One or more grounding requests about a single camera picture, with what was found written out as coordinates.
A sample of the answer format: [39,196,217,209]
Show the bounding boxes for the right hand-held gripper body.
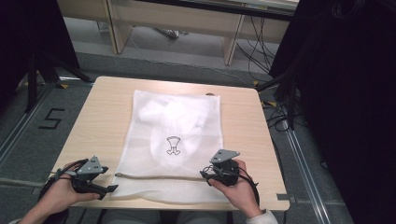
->
[209,148,241,188]

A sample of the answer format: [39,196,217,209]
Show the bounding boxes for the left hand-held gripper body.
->
[71,155,106,195]

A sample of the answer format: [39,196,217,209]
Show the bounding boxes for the white mesh laundry bag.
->
[110,90,233,205]

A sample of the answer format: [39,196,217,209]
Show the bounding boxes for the person's right hand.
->
[207,159,263,219]

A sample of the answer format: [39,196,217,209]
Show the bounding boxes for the person's left hand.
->
[46,161,101,217]

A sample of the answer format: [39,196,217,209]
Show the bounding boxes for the white garment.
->
[138,94,219,171]

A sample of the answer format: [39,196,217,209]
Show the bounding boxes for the person's legs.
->
[101,209,233,224]

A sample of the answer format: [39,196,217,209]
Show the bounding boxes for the grey tape piece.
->
[276,192,297,203]

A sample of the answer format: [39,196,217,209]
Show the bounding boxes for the black tripod stand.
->
[25,50,92,114]
[256,69,301,131]

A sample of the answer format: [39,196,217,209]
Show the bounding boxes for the black curtain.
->
[0,0,81,108]
[268,0,396,224]

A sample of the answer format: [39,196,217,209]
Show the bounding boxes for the grey power strip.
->
[152,27,189,40]

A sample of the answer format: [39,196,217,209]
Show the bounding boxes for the wooden desk legs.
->
[56,0,301,66]

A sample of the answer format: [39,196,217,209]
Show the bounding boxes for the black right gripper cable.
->
[237,166,262,207]

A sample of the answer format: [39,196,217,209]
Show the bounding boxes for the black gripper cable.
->
[37,158,91,202]
[237,166,262,207]

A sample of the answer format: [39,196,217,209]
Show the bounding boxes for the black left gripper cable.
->
[37,158,91,202]

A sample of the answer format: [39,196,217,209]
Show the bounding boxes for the black tangled floor cables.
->
[262,98,309,133]

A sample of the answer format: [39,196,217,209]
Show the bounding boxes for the metal floor rail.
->
[283,119,332,224]
[0,83,58,171]

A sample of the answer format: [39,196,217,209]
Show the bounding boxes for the black floor cables bundle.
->
[235,15,281,82]

